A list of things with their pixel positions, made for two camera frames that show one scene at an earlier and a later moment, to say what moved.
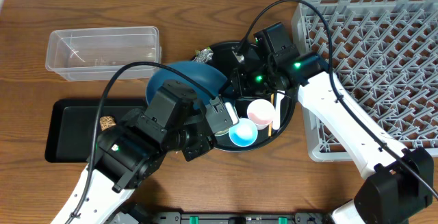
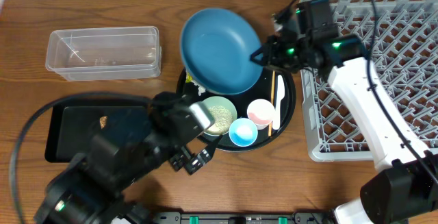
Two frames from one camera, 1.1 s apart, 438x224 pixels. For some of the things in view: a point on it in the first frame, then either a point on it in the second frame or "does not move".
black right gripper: x=244 y=85 -> x=270 y=52
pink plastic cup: x=261 y=112 does not move
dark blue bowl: x=211 y=81 -> x=215 y=47
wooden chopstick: x=270 y=127 does not move
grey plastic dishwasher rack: x=383 y=48 does not move
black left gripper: x=197 y=146 -> x=187 y=149
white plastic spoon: x=276 y=124 does not move
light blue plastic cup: x=244 y=133 does not move
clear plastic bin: x=99 y=53 does not move
